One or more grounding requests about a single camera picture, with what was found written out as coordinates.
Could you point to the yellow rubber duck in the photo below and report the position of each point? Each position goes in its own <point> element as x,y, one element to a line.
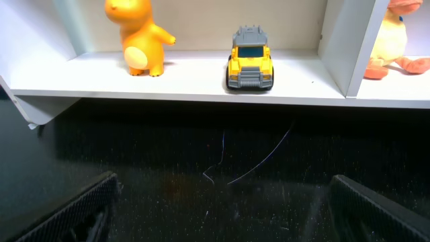
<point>141,37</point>

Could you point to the white shelf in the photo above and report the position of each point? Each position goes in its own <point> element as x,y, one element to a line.
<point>195,74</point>

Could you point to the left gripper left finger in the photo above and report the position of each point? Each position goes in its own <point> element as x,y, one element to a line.
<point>77,215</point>

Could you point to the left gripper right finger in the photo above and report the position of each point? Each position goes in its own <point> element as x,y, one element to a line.
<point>369,215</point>

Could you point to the yellow plush duck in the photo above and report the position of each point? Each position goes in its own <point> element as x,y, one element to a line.
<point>389,40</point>

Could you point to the grey and yellow toy truck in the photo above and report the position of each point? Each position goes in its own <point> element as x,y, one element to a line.
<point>250,64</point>

